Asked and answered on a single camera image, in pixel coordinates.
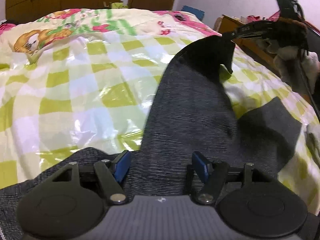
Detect wooden bedside cabinet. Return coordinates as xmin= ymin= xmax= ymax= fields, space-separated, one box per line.
xmin=214 ymin=14 xmax=284 ymax=74

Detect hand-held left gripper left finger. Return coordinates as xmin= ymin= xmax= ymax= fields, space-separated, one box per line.
xmin=51 ymin=151 xmax=132 ymax=204

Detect green white checked plastic sheet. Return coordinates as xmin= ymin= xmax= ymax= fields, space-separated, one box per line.
xmin=0 ymin=30 xmax=320 ymax=207

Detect printed cartoon blanket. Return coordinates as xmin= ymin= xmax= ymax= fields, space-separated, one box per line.
xmin=0 ymin=7 xmax=223 ymax=63

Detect blue foam mat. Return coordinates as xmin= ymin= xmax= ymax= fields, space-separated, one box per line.
xmin=181 ymin=4 xmax=206 ymax=20

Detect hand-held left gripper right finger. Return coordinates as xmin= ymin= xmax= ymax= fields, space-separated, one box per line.
xmin=187 ymin=151 xmax=260 ymax=204

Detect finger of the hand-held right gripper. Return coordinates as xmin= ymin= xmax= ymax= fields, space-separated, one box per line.
xmin=222 ymin=21 xmax=278 ymax=41

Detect dark grey pants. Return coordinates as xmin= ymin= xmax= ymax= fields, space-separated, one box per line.
xmin=0 ymin=35 xmax=303 ymax=230

